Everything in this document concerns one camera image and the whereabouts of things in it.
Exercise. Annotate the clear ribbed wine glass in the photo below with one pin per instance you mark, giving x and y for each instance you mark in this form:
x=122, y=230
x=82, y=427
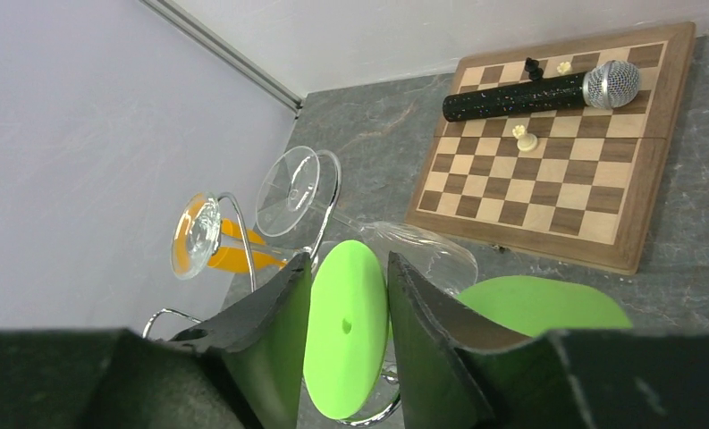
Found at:
x=303, y=181

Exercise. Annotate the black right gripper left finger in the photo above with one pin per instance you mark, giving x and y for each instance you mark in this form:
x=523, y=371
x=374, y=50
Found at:
x=238, y=369

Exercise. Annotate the black microphone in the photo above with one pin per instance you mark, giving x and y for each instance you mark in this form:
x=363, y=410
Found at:
x=608, y=86

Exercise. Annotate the green plastic wine glass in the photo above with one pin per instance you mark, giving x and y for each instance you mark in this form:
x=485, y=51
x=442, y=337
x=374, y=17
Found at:
x=349, y=325

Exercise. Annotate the white chess piece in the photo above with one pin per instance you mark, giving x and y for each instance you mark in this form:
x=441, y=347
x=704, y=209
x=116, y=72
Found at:
x=564, y=68
x=526, y=141

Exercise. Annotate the orange plastic wine glass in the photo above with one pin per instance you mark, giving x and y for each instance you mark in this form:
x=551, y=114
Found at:
x=235, y=254

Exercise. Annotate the chrome wine glass rack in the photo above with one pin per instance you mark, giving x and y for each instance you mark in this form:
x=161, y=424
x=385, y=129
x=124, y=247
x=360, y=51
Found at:
x=203, y=238

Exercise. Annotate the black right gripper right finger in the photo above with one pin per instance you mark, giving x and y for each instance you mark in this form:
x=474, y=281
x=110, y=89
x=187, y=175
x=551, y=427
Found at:
x=458, y=369

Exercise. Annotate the wooden chess board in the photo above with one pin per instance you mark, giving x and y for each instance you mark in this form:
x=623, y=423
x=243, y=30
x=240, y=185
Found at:
x=586, y=194

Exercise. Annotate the black chess piece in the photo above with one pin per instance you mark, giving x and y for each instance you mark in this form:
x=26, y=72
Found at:
x=533, y=70

